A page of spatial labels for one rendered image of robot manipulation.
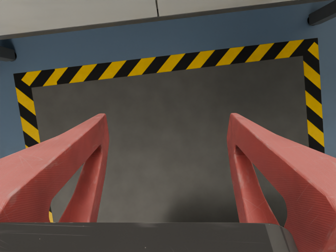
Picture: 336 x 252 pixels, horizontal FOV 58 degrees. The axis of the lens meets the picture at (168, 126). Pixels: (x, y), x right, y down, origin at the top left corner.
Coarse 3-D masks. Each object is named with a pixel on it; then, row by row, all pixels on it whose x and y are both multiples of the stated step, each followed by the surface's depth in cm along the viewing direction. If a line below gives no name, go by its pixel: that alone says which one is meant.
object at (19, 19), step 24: (0, 0) 51; (24, 0) 53; (48, 0) 54; (72, 0) 56; (96, 0) 57; (120, 0) 59; (144, 0) 60; (0, 24) 65; (24, 24) 68; (48, 24) 70; (72, 24) 72
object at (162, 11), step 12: (168, 0) 62; (180, 0) 63; (192, 0) 64; (204, 0) 65; (216, 0) 66; (228, 0) 67; (240, 0) 69; (252, 0) 70; (264, 0) 71; (276, 0) 72; (288, 0) 73; (168, 12) 72; (180, 12) 73
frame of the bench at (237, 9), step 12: (300, 0) 74; (312, 0) 76; (324, 0) 77; (192, 12) 74; (204, 12) 75; (216, 12) 77; (312, 12) 109; (324, 12) 101; (96, 24) 75; (108, 24) 76; (120, 24) 77; (312, 24) 111; (0, 36) 75; (12, 36) 77; (24, 36) 78; (0, 48) 104; (12, 60) 114
